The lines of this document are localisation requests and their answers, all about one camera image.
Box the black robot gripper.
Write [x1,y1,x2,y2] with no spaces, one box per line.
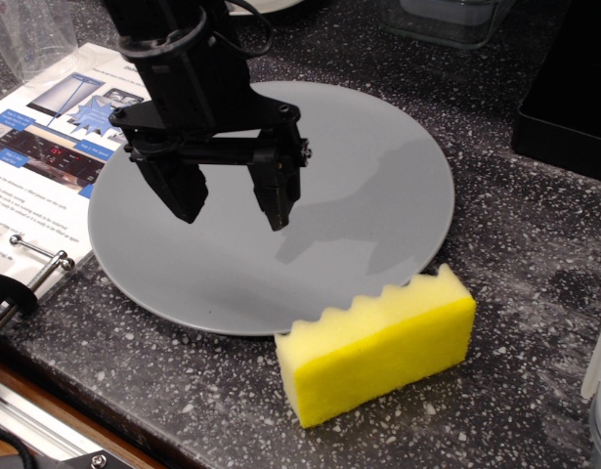
[109,29,310,232]

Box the grey round plate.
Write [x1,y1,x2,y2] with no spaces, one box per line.
[88,82,454,336]

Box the yellow cleaning sponge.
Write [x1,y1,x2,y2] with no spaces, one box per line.
[275,264,477,428]

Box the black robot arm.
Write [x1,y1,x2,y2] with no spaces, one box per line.
[105,1,311,231]

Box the white plate at back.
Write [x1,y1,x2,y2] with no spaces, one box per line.
[227,0,303,16]

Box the laminated instruction sheet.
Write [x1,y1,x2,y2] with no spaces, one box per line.
[0,44,150,284]

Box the clear glass container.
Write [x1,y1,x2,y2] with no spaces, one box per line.
[378,0,515,50]

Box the black plastic tray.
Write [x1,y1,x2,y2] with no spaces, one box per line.
[511,1,601,181]

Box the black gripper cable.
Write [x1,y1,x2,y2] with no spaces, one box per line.
[211,0,276,60]

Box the aluminium rail profile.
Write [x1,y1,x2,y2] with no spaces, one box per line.
[0,383,129,468]

